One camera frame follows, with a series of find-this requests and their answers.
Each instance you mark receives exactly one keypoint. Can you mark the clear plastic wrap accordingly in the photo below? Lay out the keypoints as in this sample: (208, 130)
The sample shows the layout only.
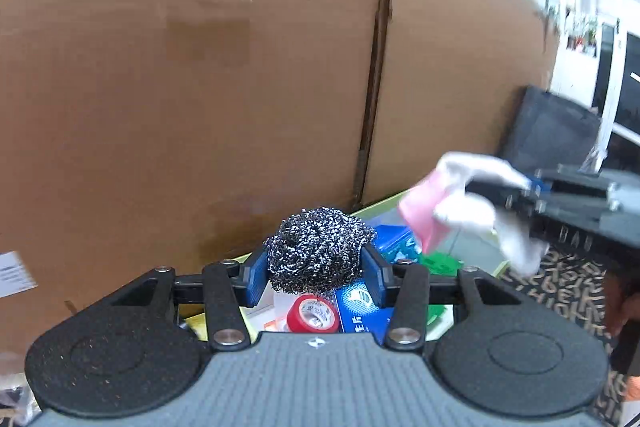
(12, 399)

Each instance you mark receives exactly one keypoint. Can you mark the light green cardboard box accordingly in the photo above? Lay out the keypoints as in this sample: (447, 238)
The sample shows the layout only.
(477, 249)

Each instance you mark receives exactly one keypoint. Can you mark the steel wool scrubber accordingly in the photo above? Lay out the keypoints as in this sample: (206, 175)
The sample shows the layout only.
(320, 247)

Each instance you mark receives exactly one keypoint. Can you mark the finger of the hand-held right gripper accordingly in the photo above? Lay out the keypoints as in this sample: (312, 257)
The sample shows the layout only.
(537, 186)
(500, 197)

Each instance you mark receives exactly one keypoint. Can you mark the person's right hand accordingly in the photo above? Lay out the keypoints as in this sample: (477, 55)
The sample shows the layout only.
(619, 312)

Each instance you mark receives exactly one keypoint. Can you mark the white shipping label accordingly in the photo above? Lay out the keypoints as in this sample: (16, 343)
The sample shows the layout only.
(15, 274)

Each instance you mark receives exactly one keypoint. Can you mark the dark grey chair back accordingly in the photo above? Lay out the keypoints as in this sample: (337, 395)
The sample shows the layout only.
(550, 132)

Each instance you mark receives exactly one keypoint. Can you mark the large brown cardboard sheet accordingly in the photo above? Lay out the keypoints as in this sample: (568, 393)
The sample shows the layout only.
(200, 82)

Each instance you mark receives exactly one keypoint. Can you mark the orange white box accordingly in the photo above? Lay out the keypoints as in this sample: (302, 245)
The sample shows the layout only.
(276, 326)

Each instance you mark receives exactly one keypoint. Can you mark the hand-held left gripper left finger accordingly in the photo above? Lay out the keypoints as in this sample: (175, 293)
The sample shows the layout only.
(255, 277)

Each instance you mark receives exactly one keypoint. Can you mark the white pink sock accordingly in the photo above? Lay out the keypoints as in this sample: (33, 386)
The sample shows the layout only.
(425, 212)

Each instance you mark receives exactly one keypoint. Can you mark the white window frame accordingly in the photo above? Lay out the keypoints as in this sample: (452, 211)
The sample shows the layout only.
(612, 72)

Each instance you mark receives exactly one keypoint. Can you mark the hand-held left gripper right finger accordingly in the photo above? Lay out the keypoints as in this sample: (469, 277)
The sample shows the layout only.
(375, 277)

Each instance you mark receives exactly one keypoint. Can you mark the green plastic item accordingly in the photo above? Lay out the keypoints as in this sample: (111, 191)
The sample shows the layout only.
(440, 263)

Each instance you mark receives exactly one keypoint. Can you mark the red tape roll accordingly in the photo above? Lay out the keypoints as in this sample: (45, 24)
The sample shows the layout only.
(305, 313)

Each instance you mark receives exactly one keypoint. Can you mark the black letter-patterned mat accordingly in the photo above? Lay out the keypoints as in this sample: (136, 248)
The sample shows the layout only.
(575, 297)

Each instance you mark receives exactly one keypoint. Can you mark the blue printed box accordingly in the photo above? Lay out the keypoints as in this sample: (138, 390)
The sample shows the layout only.
(360, 309)

